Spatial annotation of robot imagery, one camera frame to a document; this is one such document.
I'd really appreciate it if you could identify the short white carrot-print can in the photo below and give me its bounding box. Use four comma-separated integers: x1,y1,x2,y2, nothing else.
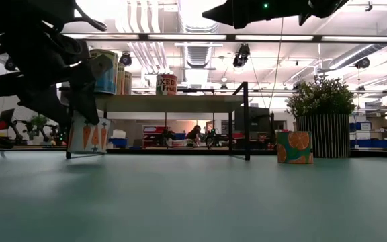
67,110,112,155

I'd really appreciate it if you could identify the dark background cabinet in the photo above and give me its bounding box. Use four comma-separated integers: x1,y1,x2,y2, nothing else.
234,106,271,134

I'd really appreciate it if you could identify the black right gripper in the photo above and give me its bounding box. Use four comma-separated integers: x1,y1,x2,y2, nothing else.
202,0,265,30

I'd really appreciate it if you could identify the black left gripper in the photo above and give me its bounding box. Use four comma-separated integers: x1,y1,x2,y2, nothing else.
0,53,114,128

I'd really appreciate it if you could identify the grey round ceiling duct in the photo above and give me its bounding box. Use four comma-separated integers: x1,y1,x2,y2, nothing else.
327,15,387,70

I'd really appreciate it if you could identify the black ceiling spotlight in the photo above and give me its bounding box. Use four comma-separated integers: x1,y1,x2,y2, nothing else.
232,43,251,68
119,52,133,67
354,57,371,70

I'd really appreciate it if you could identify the green table mat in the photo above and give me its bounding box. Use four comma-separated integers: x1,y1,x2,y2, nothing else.
0,149,387,242

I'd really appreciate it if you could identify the black background monitor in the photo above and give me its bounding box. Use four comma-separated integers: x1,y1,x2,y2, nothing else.
0,108,15,126

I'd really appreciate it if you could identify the pineapple labelled orange tin can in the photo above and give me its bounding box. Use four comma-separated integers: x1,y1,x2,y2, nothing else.
116,62,126,95

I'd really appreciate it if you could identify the person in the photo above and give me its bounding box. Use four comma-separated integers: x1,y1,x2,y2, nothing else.
185,124,202,147

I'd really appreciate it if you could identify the small background potted plant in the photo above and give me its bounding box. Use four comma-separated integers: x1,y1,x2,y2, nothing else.
28,114,50,142

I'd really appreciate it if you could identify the potted plant striped pot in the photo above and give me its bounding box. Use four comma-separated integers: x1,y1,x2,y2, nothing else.
286,74,357,159

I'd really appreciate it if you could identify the thin hanging cable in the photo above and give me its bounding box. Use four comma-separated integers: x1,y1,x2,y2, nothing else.
267,18,284,109

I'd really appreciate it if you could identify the red tool cabinet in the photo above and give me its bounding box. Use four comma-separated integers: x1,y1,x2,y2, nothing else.
142,124,163,149

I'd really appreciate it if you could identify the short green orange-slice-print can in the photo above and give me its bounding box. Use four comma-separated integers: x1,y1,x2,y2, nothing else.
276,130,314,165

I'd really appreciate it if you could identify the black overhead light bar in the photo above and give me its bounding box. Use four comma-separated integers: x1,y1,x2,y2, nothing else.
0,31,387,45

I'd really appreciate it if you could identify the wooden shelf black metal frame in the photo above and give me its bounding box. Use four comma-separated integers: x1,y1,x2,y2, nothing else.
58,81,251,161

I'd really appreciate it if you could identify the peaches labelled tin can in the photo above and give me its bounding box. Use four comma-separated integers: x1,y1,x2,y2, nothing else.
124,71,133,95

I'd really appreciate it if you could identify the silver ribbed ceiling duct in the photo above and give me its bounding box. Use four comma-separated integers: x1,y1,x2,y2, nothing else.
178,0,223,70

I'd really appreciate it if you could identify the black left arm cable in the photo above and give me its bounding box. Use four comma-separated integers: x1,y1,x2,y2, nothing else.
74,2,108,32

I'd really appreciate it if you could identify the mixed fruit labelled tin can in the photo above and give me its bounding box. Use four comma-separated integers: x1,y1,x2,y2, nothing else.
155,74,178,96

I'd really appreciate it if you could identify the tomatoes labelled blue-green tin can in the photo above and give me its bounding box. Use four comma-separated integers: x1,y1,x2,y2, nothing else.
89,49,119,95

